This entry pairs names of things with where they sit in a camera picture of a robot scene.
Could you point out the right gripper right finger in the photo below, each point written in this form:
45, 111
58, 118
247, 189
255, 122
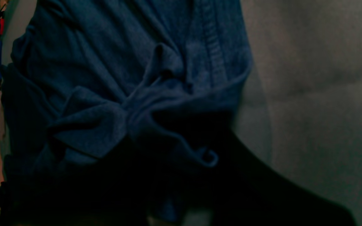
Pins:
241, 190

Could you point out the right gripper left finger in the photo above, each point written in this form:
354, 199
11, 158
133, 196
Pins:
113, 192

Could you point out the dark blue t-shirt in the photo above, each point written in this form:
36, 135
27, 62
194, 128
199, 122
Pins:
87, 74

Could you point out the light blue table cloth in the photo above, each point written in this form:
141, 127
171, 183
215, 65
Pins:
300, 110

